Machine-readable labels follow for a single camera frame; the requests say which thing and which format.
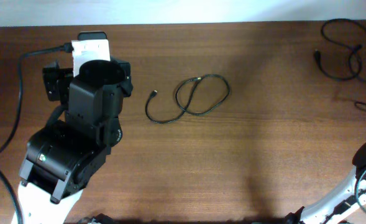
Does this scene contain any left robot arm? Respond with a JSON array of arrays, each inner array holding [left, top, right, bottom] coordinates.
[[13, 58, 133, 223]]

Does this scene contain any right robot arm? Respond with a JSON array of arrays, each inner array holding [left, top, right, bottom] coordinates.
[[283, 143, 366, 224]]

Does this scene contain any left camera black cable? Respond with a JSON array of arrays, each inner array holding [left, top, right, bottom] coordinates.
[[0, 42, 74, 224]]

